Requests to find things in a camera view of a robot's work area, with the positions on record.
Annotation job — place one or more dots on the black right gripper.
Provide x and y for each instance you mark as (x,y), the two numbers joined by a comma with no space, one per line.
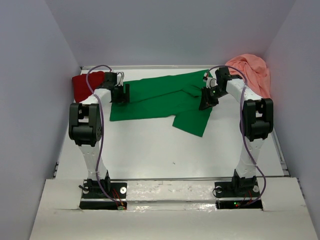
(208,97)

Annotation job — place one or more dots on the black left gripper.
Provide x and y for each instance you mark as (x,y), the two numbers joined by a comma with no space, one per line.
(125,93)

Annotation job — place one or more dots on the green t shirt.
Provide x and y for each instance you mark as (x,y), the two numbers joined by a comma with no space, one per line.
(165,96)

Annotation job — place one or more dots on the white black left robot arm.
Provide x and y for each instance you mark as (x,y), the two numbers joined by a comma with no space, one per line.
(86,125)

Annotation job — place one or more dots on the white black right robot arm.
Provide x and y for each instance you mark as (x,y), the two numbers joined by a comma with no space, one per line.
(256,123)

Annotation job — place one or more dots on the dark red t shirt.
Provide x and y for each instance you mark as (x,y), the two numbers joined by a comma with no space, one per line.
(80,87)

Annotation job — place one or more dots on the salmon pink t shirt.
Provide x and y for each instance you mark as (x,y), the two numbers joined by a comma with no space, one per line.
(256,72)

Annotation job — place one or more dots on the white front cover board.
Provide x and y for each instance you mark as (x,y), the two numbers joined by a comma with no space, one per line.
(173,210)

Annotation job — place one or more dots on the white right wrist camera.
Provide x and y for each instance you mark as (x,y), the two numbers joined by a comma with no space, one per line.
(209,80)

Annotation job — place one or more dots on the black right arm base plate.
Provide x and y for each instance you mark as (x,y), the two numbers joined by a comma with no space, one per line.
(229,199)

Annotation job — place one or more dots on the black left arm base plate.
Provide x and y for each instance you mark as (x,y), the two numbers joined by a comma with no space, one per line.
(96,200)

